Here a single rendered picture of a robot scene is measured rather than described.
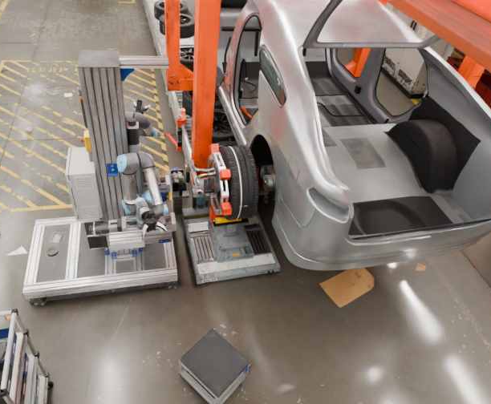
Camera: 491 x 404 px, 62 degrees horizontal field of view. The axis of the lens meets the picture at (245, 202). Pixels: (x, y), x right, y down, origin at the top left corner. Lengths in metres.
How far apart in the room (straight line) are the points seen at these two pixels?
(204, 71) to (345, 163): 1.52
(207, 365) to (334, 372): 1.12
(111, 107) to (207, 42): 0.93
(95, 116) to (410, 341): 3.22
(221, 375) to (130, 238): 1.24
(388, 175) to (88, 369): 3.06
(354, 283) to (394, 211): 0.88
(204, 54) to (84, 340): 2.50
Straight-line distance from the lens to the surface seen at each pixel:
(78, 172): 3.22
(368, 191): 3.84
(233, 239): 4.03
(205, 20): 3.30
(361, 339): 3.95
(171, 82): 5.64
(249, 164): 3.41
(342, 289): 4.18
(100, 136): 3.05
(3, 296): 4.19
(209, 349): 3.23
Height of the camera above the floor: 3.22
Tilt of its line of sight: 43 degrees down
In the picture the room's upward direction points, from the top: 9 degrees clockwise
